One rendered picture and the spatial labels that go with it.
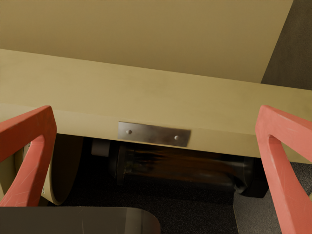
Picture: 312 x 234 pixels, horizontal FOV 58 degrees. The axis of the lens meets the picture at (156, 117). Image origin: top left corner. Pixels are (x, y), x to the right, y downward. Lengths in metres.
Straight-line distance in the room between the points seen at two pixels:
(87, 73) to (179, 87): 0.11
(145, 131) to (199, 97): 0.08
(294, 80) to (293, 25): 0.12
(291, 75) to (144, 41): 0.33
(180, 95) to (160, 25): 0.38
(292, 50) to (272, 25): 0.11
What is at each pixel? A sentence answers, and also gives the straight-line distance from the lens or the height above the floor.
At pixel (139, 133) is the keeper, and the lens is 0.28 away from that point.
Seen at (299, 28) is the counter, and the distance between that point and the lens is 0.62.
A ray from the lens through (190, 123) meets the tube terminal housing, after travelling 0.28.
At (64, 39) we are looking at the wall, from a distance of 0.73.
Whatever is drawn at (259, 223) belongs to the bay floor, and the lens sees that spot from 0.49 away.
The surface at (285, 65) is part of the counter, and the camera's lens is 0.64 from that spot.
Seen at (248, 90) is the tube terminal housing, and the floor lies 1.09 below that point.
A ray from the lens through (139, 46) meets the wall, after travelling 0.70.
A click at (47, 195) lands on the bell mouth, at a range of 0.41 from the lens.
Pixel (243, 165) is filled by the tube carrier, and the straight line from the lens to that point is 0.43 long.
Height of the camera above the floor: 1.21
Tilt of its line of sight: 2 degrees down
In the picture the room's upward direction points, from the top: 83 degrees counter-clockwise
